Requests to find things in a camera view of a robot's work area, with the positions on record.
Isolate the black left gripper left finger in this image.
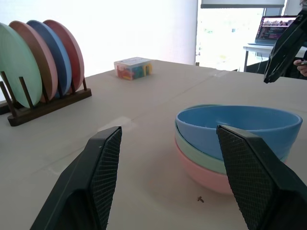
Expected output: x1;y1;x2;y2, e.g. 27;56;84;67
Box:
30;126;123;230

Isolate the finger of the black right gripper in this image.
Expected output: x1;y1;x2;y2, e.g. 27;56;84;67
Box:
275;20;307;80
263;14;303;84

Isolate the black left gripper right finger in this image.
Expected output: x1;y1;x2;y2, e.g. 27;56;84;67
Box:
216;124;307;230

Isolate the pink bowl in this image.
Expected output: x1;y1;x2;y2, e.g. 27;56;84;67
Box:
174;139;240;196

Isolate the blue bowl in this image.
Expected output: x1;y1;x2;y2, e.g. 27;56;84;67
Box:
175;105;303;161

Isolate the green bowl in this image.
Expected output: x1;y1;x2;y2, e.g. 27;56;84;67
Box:
174;104;288;175

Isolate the person's hand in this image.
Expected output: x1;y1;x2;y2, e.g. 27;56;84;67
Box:
296;63;307;77

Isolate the white desk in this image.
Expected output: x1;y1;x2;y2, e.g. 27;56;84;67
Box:
243;44;307;72

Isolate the open laptop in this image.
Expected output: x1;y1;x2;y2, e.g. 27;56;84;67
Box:
248;15;299;46

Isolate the grey roller blind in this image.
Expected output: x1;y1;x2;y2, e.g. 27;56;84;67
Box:
201;0;287;9

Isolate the dark wooden plate rack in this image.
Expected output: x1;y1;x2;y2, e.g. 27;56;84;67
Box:
0;70;93;127

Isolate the clear box of colourful pieces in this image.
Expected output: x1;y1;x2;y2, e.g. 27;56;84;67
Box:
114;57;154;81

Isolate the blue plate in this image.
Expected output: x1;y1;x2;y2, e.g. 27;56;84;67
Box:
26;20;73;99

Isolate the red plate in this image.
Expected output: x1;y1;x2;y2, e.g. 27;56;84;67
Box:
43;19;85;93

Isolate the green plate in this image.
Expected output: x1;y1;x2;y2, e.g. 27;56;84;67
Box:
0;23;43;108

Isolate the pink plate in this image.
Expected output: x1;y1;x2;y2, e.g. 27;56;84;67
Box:
9;20;59;103

